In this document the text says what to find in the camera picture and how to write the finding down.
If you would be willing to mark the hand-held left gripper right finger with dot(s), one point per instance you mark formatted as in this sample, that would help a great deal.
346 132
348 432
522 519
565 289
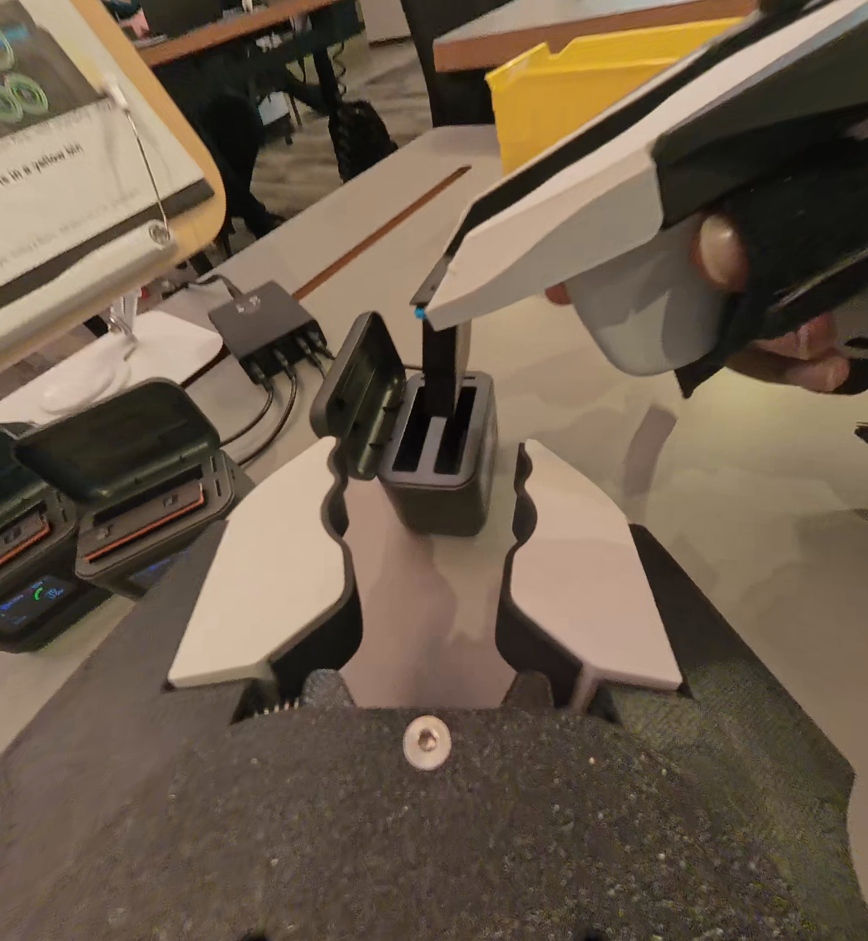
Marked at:
596 588

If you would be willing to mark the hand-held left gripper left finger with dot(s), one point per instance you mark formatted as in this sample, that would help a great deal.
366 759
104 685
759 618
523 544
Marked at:
265 588

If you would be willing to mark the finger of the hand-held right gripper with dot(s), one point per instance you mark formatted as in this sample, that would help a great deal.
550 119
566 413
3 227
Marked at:
611 103
566 228

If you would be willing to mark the yellow plastic bin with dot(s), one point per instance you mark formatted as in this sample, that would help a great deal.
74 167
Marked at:
581 88

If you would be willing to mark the red-edged black battery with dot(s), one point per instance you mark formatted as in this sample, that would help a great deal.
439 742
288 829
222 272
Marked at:
148 525
8 556

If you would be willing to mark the blue-edged black battery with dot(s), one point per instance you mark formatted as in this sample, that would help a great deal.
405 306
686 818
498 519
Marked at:
446 368

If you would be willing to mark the black usb hub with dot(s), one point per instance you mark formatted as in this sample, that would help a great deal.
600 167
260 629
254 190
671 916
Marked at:
265 316

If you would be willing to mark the person's right hand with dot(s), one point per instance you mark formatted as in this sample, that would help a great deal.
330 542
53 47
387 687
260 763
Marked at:
816 250

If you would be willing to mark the wooden table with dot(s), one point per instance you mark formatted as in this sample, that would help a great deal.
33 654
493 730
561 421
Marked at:
596 22
243 30

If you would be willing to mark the black office chair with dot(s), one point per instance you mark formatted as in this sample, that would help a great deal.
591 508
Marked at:
456 66

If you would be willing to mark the black backpack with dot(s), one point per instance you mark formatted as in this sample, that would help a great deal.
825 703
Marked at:
361 140

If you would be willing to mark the white stand base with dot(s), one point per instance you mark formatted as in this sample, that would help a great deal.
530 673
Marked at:
170 346

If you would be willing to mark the wooden sign board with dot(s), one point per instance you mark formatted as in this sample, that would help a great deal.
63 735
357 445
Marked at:
199 177

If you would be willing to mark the instruction board on stand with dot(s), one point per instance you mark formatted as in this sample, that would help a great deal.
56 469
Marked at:
52 162

